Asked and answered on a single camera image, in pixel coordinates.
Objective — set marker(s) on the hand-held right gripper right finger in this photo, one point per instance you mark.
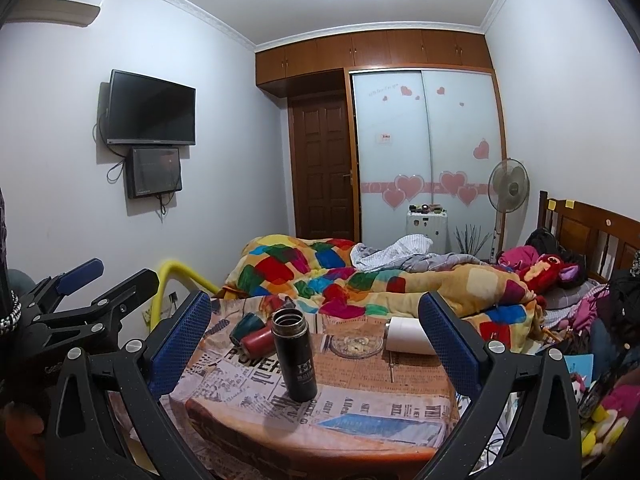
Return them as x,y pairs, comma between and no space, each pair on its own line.
447,345

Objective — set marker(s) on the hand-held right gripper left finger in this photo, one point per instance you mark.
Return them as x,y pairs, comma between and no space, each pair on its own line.
182,342

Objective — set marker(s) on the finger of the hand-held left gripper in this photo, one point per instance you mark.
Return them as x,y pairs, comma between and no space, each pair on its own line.
80,274
131,287

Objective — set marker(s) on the white cup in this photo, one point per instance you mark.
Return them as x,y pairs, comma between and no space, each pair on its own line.
411,336

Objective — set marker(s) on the teal cup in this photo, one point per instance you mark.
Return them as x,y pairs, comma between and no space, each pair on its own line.
242,327

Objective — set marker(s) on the red cup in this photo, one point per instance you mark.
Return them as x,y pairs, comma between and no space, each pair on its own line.
259,342

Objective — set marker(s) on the black thermos cup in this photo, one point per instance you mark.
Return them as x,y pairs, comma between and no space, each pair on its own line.
295,355

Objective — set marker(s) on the thin metal rod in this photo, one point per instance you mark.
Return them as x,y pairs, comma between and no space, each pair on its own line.
393,367

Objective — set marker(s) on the newspaper print tablecloth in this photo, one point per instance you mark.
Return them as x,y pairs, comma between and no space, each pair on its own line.
250,385

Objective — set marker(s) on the glass ashtray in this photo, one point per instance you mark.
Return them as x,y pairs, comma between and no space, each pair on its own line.
356,346

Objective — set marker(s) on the dry twig plant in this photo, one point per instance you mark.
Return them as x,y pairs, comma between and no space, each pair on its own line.
472,242

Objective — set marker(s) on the colourful patchwork quilt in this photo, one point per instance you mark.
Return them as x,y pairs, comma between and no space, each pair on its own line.
360,285

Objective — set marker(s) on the grey striped blanket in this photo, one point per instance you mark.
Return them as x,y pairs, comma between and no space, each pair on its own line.
395,252

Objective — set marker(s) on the pink garment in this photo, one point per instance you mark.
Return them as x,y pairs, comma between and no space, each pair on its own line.
517,257

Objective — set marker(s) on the small black monitor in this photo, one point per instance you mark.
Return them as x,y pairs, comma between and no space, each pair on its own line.
154,172

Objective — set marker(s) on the white small appliance cabinet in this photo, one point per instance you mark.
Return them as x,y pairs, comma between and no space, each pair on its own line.
426,225

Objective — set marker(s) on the red plush toy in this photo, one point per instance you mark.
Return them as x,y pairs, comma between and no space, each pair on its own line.
547,272

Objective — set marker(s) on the blue folder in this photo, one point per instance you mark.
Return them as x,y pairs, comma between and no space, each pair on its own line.
582,375

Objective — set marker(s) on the black bag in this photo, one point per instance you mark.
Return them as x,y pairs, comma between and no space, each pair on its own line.
540,240

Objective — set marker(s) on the pile of clothes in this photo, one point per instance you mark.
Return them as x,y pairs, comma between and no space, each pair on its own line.
607,310

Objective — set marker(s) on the standing fan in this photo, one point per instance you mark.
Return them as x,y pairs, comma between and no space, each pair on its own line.
509,184

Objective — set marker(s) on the yellow and pink plush toy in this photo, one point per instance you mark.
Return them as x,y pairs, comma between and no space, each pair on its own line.
607,410

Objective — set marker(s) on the wooden bed headboard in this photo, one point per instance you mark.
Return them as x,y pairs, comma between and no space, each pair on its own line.
600,240

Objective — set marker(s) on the sliding wardrobe with heart stickers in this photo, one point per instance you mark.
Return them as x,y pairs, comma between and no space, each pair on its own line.
430,150

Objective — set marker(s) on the brown wooden door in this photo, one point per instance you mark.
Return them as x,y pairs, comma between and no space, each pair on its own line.
320,170

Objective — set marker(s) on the white air conditioner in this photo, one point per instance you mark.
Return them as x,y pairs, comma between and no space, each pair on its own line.
50,12

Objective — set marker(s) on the wooden overhead cabinets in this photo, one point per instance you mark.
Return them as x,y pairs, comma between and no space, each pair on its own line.
375,50

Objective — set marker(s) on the wall socket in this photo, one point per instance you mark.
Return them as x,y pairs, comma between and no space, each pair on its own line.
173,298

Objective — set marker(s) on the yellow padded rail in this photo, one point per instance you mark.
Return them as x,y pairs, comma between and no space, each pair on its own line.
175,267

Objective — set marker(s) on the black wall television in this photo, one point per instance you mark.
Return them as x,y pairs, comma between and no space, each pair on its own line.
150,107

